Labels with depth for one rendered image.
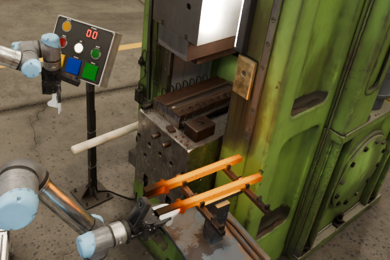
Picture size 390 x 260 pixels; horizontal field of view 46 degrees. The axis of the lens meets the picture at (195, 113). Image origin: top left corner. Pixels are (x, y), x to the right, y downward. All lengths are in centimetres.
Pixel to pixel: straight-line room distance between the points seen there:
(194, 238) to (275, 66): 76
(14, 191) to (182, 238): 80
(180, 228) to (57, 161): 159
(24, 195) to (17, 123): 241
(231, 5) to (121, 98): 223
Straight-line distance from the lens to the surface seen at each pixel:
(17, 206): 135
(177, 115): 209
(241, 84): 189
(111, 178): 319
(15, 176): 140
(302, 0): 165
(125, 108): 386
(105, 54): 231
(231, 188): 175
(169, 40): 199
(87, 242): 153
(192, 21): 184
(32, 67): 190
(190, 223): 197
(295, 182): 246
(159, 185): 170
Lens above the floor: 218
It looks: 34 degrees down
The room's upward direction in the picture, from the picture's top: 8 degrees clockwise
